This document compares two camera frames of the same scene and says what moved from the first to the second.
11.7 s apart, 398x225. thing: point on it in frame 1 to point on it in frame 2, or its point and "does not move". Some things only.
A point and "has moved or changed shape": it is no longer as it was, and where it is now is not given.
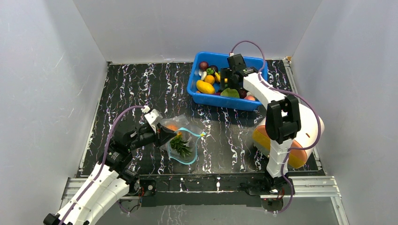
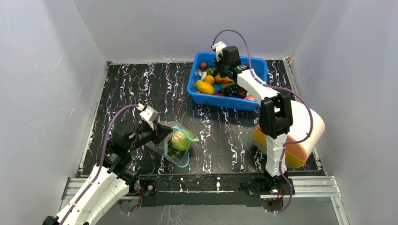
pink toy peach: x=250 y=98 does not move
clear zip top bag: x=183 y=147 has moved or changed shape
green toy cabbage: x=232 y=93 to x=180 y=139
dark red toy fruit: x=242 y=93 does not move
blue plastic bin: x=219 y=60 does not move
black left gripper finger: x=164 y=134 does not move
